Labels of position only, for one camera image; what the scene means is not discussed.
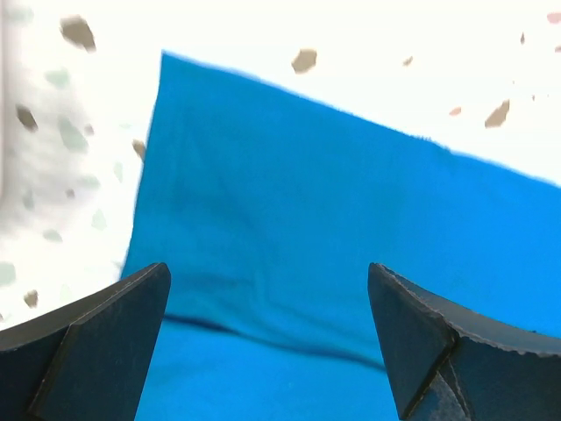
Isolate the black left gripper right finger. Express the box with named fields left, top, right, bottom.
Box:
left=368, top=264, right=560, bottom=421

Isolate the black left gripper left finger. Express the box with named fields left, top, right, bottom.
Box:
left=1, top=263, right=171, bottom=421

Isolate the blue t shirt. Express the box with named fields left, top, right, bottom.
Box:
left=124, top=54, right=560, bottom=420

